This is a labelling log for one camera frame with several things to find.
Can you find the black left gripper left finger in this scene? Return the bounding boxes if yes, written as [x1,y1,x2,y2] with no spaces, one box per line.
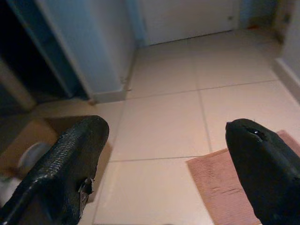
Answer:
[0,115,110,225]

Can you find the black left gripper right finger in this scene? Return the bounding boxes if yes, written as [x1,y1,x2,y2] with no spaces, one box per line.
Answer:
[225,118,300,225]

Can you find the white round object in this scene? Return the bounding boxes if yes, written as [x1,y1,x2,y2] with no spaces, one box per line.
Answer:
[18,142,51,170]

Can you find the brown cardboard box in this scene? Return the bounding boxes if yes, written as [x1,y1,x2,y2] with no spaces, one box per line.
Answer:
[0,115,112,203]

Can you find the pink floor mat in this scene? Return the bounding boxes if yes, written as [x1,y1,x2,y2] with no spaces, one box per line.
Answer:
[186,130,300,225]

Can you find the white door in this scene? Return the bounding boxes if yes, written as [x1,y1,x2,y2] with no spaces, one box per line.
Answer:
[140,0,240,46]

